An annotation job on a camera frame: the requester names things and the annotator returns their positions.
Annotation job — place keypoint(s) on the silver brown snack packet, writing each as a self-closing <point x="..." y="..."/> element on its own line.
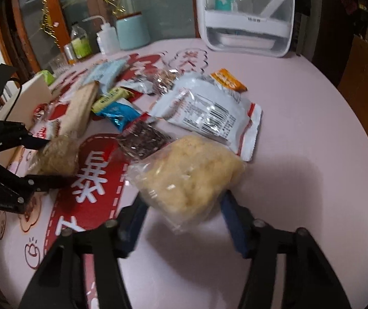
<point x="137" y="85"/>

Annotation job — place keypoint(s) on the blue foil snack packet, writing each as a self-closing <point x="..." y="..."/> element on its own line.
<point x="119" y="113"/>

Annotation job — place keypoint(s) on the white snack packet with barcode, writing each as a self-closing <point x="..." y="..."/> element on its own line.
<point x="203" y="109"/>

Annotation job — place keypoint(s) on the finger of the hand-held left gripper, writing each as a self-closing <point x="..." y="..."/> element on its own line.
<point x="37" y="142"/>
<point x="50" y="182"/>

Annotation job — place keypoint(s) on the yellow-green snack packet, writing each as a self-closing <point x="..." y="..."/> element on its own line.
<point x="110" y="96"/>

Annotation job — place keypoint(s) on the clear brown nut snack packet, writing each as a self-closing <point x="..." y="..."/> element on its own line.
<point x="164" y="79"/>

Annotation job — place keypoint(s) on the cardboard box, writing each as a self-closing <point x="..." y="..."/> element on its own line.
<point x="26" y="103"/>

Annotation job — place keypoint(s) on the small clear jar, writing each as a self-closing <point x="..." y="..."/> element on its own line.
<point x="69" y="53"/>

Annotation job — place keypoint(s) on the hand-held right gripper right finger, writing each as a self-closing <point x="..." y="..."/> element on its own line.
<point x="235" y="228"/>

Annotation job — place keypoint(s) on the white printer machine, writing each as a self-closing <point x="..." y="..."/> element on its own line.
<point x="251" y="35"/>

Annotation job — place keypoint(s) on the teal round container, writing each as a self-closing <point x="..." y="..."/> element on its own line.
<point x="133" y="32"/>

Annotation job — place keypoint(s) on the small yellow crispy snack packet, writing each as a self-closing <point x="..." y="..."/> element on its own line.
<point x="58" y="157"/>

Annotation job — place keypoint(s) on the clear bottle with green label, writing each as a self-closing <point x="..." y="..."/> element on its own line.
<point x="81" y="43"/>

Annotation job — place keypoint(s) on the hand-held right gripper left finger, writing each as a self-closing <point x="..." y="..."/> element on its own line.
<point x="133" y="228"/>

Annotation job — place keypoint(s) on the red wrapped candy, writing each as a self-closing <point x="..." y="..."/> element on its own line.
<point x="39" y="113"/>

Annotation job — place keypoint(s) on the clear drinking glass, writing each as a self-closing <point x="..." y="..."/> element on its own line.
<point x="59" y="65"/>

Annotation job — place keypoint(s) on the white squeeze bottle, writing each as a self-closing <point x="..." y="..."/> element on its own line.
<point x="108" y="40"/>

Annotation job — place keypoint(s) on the pink printed tablecloth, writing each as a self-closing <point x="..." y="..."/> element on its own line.
<point x="299" y="154"/>

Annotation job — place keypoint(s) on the light blue snack packet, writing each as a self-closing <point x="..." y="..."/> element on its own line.
<point x="106" y="70"/>

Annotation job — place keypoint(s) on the dark seed snack packet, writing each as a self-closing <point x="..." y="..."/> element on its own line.
<point x="143" y="140"/>

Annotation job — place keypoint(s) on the brown wooden cabinet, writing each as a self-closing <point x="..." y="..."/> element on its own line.
<point x="367" y="90"/>

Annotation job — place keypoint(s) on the green packet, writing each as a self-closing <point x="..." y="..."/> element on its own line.
<point x="47" y="77"/>

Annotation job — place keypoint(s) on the orange snack packet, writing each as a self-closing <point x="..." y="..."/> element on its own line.
<point x="227" y="79"/>

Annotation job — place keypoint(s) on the large yellow crispy snack packet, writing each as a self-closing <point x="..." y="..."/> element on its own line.
<point x="187" y="177"/>

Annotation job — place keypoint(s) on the long beige cracker packet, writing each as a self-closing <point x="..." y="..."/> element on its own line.
<point x="79" y="109"/>

